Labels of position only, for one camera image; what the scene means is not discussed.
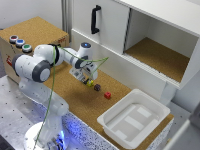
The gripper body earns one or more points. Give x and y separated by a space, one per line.
84 71

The yellow block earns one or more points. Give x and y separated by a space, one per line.
90 83

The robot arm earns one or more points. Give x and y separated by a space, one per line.
31 68

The pink block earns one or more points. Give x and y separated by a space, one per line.
107 95

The white sliding door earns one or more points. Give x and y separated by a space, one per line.
108 25

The green button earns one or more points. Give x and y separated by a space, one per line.
26 48

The blue button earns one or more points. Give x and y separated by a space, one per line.
20 42

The white plastic box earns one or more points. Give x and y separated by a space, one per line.
135 121

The red button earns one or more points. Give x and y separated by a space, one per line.
13 38

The white cabinet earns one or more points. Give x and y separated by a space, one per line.
160 43

